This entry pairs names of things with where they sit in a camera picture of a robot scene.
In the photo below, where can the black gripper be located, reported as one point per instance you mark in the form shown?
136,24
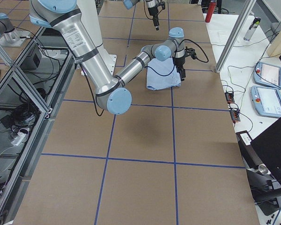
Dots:
179,61
153,13

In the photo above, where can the light blue t-shirt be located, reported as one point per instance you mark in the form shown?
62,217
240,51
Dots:
162,75

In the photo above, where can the red cylinder bottle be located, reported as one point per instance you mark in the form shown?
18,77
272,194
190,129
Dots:
210,10

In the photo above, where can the clear water bottle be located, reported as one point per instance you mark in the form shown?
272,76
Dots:
252,28

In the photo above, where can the far blue teach pendant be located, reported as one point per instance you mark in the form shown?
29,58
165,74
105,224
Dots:
267,75

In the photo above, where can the blue teach pendant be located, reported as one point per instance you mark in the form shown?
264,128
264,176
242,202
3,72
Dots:
267,75
267,101

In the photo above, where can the near blue teach pendant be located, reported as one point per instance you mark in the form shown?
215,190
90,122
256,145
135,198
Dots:
267,101

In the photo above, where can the black laptop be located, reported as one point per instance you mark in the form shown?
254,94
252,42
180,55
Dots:
264,149

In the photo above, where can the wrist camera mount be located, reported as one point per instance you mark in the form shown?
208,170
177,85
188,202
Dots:
160,3
190,52

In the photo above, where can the white pedestal column with base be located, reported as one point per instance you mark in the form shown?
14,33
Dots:
89,19

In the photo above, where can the aluminium frame post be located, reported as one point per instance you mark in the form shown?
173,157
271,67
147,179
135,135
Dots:
234,34

